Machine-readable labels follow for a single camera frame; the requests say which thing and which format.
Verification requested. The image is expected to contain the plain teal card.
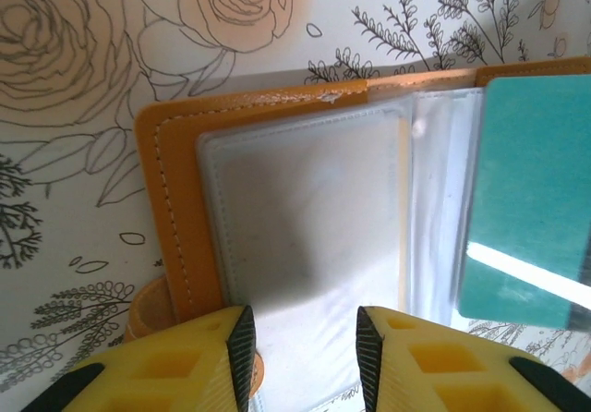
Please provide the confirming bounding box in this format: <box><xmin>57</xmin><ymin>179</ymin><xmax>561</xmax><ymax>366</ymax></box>
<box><xmin>454</xmin><ymin>74</ymin><xmax>591</xmax><ymax>333</ymax></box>

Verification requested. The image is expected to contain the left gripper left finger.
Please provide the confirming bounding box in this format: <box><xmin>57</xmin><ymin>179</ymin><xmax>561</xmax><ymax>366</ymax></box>
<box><xmin>0</xmin><ymin>304</ymin><xmax>257</xmax><ymax>412</ymax></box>

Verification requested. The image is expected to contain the orange leather card holder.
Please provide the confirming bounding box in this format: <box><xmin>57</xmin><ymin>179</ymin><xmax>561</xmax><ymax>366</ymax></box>
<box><xmin>122</xmin><ymin>55</ymin><xmax>591</xmax><ymax>412</ymax></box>

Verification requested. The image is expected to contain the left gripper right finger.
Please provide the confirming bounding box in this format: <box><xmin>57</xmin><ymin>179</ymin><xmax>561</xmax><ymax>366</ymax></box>
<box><xmin>356</xmin><ymin>305</ymin><xmax>591</xmax><ymax>412</ymax></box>

